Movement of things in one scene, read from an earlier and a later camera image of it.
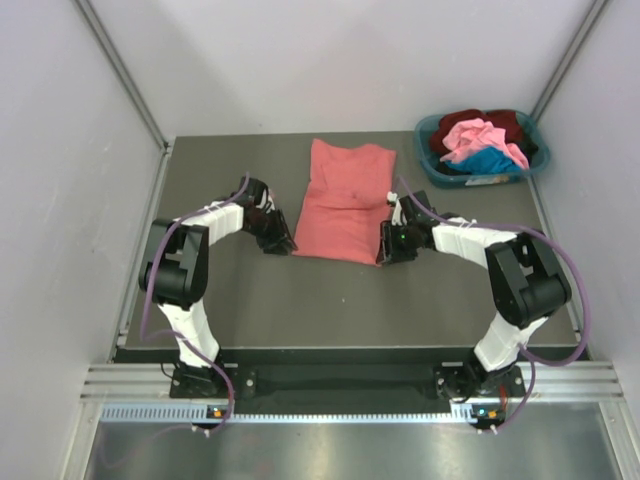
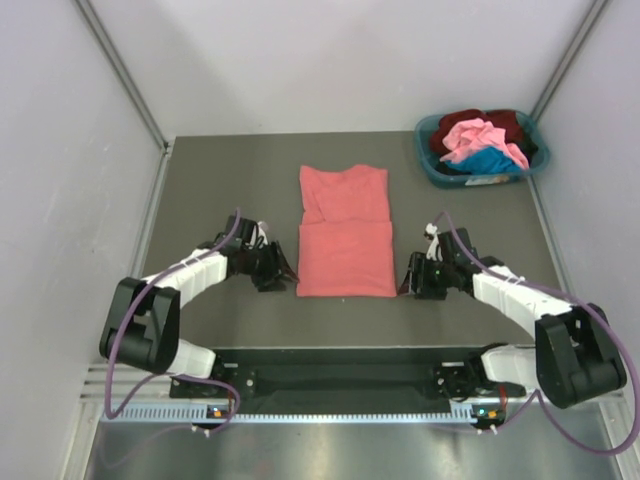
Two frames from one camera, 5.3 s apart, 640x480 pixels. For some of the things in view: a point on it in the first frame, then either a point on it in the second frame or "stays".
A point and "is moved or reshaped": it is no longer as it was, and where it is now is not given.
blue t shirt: [486, 161] stays
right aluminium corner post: [591, 17] stays
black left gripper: [280, 236] → [277, 265]
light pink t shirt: [467, 137] stays
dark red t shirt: [506, 120] stays
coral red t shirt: [347, 200] is moved or reshaped
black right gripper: [390, 252] → [419, 264]
